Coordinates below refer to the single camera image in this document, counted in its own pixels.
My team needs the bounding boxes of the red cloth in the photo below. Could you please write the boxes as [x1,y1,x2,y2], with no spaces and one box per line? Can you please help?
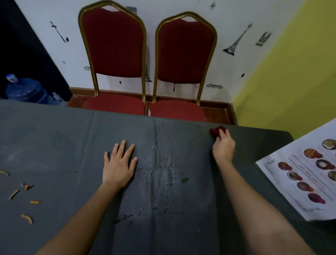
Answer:
[209,126,227,137]

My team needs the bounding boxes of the dark grey tablecloth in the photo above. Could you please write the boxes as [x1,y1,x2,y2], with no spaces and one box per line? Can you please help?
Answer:
[0,100,336,255]

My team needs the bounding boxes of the person's left hand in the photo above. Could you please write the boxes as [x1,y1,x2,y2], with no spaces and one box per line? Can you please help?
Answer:
[102,140,138,190]

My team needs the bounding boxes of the person's right hand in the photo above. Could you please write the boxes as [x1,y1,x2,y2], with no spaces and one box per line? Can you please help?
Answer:
[212,128,236,164]

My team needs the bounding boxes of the blue water jug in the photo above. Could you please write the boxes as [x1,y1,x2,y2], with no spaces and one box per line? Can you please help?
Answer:
[5,74,57,105]

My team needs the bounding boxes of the red gold-framed banquet chair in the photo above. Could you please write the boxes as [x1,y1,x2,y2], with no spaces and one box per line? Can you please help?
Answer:
[148,11,218,122]
[78,0,149,116]

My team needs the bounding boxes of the black panel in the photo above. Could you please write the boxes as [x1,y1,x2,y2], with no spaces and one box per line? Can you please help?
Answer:
[0,0,73,102]

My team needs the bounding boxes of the brown wooden baseboard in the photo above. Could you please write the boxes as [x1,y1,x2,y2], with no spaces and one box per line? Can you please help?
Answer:
[69,87,238,126]

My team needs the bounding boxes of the white picture menu sheet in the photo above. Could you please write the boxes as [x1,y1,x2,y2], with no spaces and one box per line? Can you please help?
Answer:
[256,118,336,222]

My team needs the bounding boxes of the clear plastic bottle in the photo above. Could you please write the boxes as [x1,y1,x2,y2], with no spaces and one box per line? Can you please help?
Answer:
[51,92,68,106]

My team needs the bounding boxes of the person's right forearm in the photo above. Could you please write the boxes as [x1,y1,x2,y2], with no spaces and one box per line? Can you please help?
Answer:
[216,160,317,255]

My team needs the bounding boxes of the person's left forearm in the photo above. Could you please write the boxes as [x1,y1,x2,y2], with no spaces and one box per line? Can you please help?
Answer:
[35,181,123,255]

